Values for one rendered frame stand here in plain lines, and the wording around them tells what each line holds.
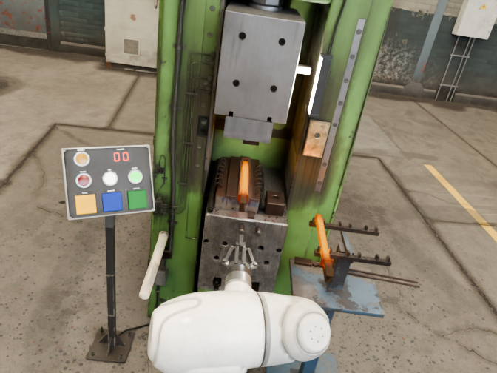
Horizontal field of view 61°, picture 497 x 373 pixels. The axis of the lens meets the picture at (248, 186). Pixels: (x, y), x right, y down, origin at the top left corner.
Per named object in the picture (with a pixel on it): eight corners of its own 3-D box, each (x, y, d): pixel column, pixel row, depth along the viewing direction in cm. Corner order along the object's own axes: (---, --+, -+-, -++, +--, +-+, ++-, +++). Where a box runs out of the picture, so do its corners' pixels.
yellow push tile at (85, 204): (97, 212, 167) (95, 194, 167) (76, 214, 164) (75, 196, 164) (96, 212, 169) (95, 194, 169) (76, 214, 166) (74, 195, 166)
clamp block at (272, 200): (282, 217, 196) (285, 205, 193) (265, 214, 196) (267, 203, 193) (281, 203, 207) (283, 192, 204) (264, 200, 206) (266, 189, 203)
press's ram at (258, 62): (305, 127, 175) (328, 26, 155) (213, 114, 173) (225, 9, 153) (297, 96, 211) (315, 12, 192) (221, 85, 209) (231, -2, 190)
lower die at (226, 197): (257, 213, 196) (259, 197, 192) (214, 208, 195) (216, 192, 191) (257, 172, 232) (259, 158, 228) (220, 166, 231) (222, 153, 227)
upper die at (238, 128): (270, 143, 179) (274, 123, 174) (222, 137, 177) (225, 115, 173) (268, 110, 215) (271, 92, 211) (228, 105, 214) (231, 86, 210)
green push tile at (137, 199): (147, 207, 176) (146, 189, 176) (129, 209, 173) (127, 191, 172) (146, 207, 178) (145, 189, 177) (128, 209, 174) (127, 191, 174)
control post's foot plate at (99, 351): (126, 365, 221) (126, 353, 216) (83, 360, 220) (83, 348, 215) (136, 332, 240) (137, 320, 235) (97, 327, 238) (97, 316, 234)
